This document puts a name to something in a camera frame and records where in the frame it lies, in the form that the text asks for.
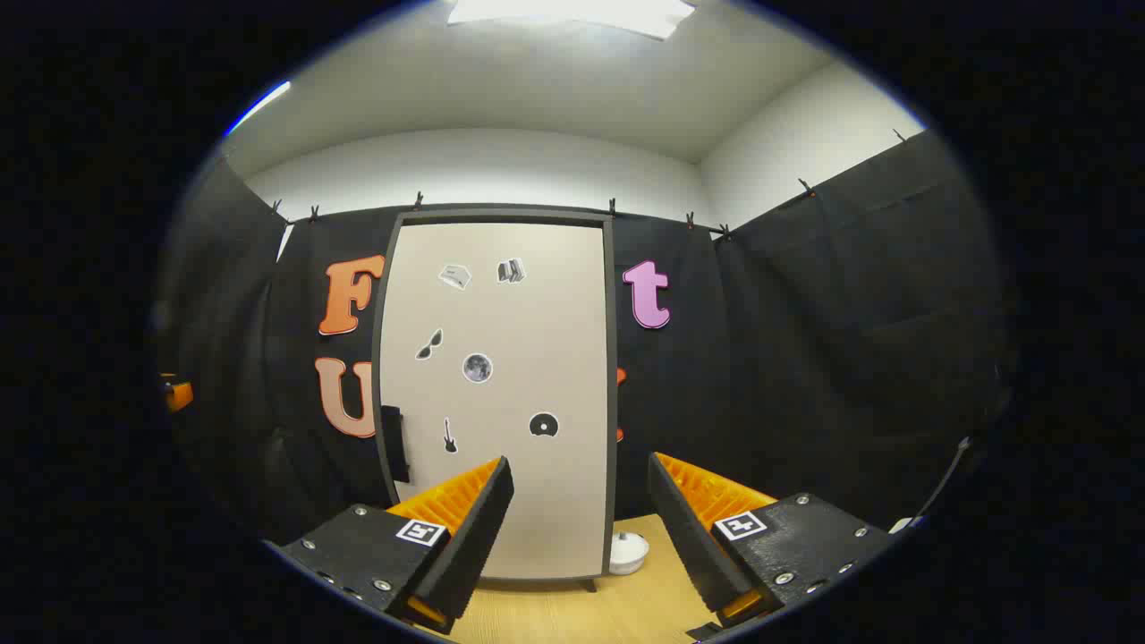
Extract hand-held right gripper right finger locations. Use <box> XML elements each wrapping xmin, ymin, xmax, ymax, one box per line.
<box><xmin>646</xmin><ymin>452</ymin><xmax>895</xmax><ymax>631</ymax></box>

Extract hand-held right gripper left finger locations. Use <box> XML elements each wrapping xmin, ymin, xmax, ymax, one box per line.
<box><xmin>279</xmin><ymin>456</ymin><xmax>516</xmax><ymax>638</ymax></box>

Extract white round coaster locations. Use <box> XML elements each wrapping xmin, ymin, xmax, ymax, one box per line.
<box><xmin>608</xmin><ymin>532</ymin><xmax>650</xmax><ymax>575</ymax></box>

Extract black door handle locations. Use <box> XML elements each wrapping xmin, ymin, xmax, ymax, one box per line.
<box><xmin>380</xmin><ymin>405</ymin><xmax>411</xmax><ymax>484</ymax></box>

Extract grey cabinet door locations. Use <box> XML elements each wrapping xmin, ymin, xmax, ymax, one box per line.
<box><xmin>383</xmin><ymin>222</ymin><xmax>609</xmax><ymax>580</ymax></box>

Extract dark grey cabinet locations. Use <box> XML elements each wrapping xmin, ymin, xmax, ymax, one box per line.
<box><xmin>369</xmin><ymin>206</ymin><xmax>620</xmax><ymax>593</ymax></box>

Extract black backdrop cloth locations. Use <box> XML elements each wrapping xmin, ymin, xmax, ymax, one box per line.
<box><xmin>157</xmin><ymin>130</ymin><xmax>1012</xmax><ymax>547</ymax></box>

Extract narrow ceiling light strip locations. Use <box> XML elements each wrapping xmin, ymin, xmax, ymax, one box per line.
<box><xmin>224</xmin><ymin>80</ymin><xmax>293</xmax><ymax>137</ymax></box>

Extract row of black cloth clips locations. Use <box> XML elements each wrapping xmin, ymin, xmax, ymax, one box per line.
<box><xmin>268</xmin><ymin>128</ymin><xmax>909</xmax><ymax>242</ymax></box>

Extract large ceiling light panel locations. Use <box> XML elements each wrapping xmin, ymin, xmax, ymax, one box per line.
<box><xmin>445</xmin><ymin>0</ymin><xmax>699</xmax><ymax>41</ymax></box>

